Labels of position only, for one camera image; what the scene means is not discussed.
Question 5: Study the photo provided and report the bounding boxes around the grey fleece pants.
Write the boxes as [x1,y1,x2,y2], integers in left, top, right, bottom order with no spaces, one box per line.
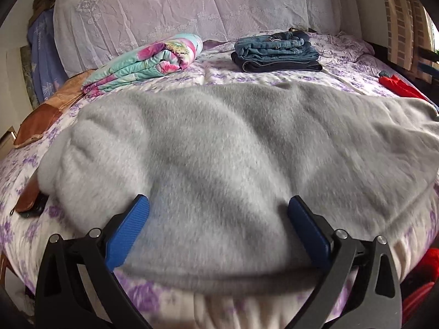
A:
[37,83,438,294]

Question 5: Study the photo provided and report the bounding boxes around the brown wallet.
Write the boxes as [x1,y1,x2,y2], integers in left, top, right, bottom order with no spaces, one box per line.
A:
[13,172,48,218]

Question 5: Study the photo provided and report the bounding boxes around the brown orange pillow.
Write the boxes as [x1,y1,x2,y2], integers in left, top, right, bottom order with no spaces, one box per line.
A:
[13,70,93,149]

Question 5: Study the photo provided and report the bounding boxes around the red jacket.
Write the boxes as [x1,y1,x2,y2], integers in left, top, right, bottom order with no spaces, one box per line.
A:
[379,70,429,102]

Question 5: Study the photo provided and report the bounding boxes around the purple floral bed sheet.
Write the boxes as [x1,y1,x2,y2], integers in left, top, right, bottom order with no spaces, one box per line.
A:
[1,33,438,328]

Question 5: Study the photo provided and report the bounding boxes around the folded dark navy jeans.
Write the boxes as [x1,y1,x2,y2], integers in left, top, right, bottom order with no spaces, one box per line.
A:
[231,52,323,73]

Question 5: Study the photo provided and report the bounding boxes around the folded blue denim jeans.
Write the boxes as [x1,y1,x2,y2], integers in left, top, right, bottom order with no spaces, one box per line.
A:
[231,30,319,63]

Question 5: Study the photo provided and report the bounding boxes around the blue patterned fabric bundle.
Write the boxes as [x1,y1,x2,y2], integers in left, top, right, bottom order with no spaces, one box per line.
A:
[27,8,68,103]

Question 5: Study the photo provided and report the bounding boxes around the floral teal pink quilt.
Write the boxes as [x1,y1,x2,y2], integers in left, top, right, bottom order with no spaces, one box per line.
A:
[82,33,203,96]

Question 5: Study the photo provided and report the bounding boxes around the beige checked window curtain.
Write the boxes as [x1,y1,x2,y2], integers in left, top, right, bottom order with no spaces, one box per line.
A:
[384,0,434,84]

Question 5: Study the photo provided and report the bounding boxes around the white lace curtain cover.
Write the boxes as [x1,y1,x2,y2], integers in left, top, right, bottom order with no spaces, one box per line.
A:
[54,0,362,76]

